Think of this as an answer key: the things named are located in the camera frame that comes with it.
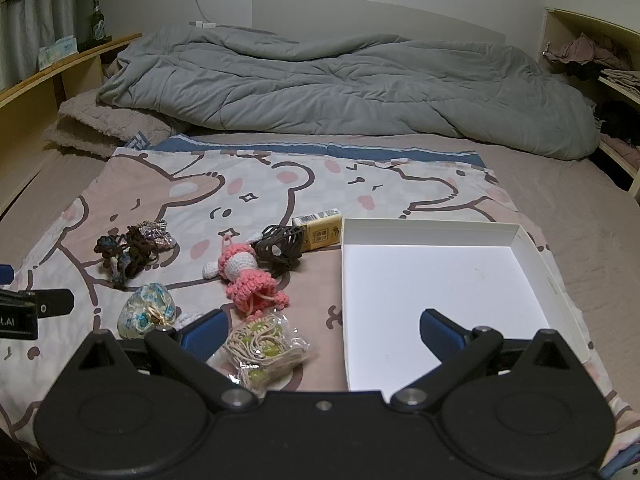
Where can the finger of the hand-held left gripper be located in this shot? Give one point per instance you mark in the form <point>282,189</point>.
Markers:
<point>5,275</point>
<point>56,303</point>

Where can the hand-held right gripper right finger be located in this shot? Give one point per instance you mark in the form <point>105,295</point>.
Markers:
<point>440,334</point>

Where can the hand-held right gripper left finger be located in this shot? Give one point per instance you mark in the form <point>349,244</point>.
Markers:
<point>205,332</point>

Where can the white shallow cardboard box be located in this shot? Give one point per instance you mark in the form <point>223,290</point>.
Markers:
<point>435,300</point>

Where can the pink crochet doll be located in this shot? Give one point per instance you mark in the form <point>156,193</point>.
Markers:
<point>245,270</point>

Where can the bunch of dark scrunchies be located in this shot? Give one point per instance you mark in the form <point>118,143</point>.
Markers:
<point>127,255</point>

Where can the grey white knitted scrunchie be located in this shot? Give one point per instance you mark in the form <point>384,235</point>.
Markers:
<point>159,232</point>

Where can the small white fabric item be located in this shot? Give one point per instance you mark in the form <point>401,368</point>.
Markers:
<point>189,319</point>

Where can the small yellow carton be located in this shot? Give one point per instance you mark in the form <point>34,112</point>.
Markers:
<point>320,234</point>

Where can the wooden side ledge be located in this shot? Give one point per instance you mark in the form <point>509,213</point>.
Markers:
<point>30,110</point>

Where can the bed with beige sheet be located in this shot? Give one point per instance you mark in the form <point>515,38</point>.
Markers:
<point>550,200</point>

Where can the beige fluffy pillow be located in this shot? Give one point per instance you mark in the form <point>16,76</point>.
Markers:
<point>105,125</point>

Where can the cartoon printed blanket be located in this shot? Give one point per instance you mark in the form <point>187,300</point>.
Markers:
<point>310,185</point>

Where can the tissue pack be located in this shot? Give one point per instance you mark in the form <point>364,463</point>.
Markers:
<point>57,52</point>

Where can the grey curtain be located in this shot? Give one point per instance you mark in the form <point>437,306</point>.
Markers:
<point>30,35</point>

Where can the pink folded clothing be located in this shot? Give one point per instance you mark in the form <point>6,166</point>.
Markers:
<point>625,150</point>

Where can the green glass bottle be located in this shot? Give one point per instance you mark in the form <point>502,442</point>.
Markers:
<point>99,25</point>

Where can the grey duvet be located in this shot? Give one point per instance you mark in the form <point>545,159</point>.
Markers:
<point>340,85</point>

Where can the black clothing pile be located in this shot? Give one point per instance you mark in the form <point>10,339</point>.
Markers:
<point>617,120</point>

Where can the white charger plug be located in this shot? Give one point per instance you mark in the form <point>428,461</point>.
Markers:
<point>202,24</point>

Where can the beige folded clothing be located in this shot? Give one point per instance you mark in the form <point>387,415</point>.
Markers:
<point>622,79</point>

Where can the pink crumpled clothing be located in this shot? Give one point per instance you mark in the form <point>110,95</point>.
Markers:
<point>580,50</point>

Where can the cream shelf unit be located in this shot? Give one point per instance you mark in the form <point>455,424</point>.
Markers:
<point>550,30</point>

